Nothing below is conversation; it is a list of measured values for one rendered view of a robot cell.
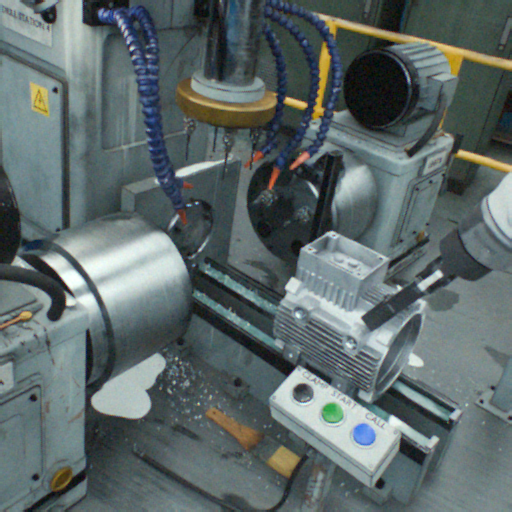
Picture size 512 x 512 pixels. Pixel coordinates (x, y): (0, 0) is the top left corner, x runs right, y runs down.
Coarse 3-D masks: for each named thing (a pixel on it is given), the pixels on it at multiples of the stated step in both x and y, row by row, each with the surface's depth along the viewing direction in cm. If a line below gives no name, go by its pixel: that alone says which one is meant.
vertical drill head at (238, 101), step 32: (224, 0) 103; (256, 0) 103; (224, 32) 105; (256, 32) 106; (224, 64) 107; (192, 96) 109; (224, 96) 108; (256, 96) 111; (192, 128) 117; (224, 128) 110; (256, 128) 117
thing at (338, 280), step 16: (320, 240) 112; (336, 240) 114; (304, 256) 108; (320, 256) 113; (336, 256) 109; (352, 256) 114; (368, 256) 112; (384, 256) 110; (304, 272) 109; (320, 272) 107; (336, 272) 105; (352, 272) 107; (368, 272) 104; (384, 272) 110; (304, 288) 110; (320, 288) 108; (336, 288) 106; (352, 288) 104; (336, 304) 107; (352, 304) 105
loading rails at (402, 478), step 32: (192, 288) 133; (224, 288) 136; (256, 288) 135; (192, 320) 130; (224, 320) 124; (256, 320) 133; (192, 352) 134; (224, 352) 127; (256, 352) 121; (256, 384) 124; (416, 384) 116; (384, 416) 109; (416, 416) 114; (448, 416) 111; (416, 448) 103; (384, 480) 110; (416, 480) 105
